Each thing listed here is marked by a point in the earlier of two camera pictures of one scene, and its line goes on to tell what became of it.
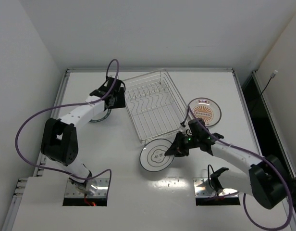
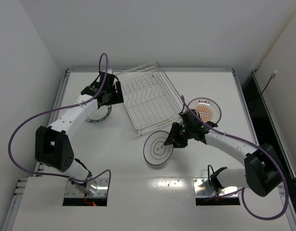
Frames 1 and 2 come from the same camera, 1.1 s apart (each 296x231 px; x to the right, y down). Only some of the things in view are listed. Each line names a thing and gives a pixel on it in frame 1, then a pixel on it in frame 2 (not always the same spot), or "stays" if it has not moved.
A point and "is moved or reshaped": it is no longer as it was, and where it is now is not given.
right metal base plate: [203, 188] stays
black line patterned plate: [152, 155] is moved or reshaped
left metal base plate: [97, 187] stays
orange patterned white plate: [206, 109] stays
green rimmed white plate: [102, 116] stays
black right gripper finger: [173, 150] → [170, 140]
